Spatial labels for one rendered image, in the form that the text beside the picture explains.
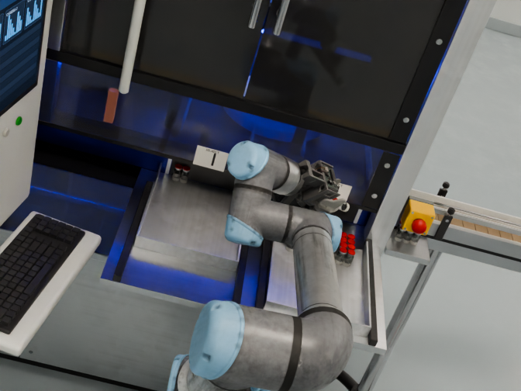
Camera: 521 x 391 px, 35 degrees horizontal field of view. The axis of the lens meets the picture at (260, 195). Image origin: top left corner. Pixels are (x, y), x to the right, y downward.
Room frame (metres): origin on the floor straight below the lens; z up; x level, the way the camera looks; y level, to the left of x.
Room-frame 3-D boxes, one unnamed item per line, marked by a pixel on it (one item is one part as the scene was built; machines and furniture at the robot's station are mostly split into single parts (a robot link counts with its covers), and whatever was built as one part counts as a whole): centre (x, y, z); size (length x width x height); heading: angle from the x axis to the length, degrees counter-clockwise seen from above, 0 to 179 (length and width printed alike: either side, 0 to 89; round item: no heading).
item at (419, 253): (1.94, -0.44, 0.87); 0.14 x 0.13 x 0.02; 6
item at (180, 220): (1.73, 0.15, 0.90); 0.34 x 0.26 x 0.04; 6
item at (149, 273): (1.67, -0.03, 0.87); 0.70 x 0.48 x 0.02; 96
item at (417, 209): (1.90, -0.43, 1.00); 0.08 x 0.07 x 0.07; 6
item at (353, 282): (1.64, -0.20, 0.90); 0.34 x 0.26 x 0.04; 5
